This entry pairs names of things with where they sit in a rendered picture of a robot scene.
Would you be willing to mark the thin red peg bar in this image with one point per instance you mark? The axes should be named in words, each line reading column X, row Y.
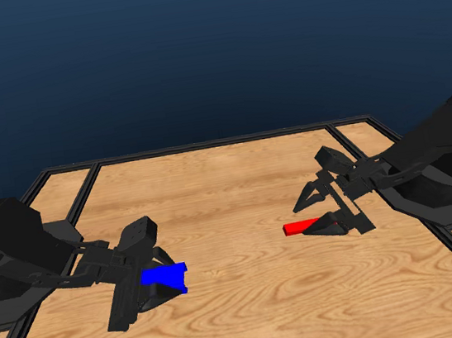
column 296, row 228

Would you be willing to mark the black table frame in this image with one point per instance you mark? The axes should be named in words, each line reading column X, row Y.
column 206, row 144

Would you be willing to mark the blue hollow socket block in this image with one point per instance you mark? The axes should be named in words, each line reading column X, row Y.
column 161, row 275

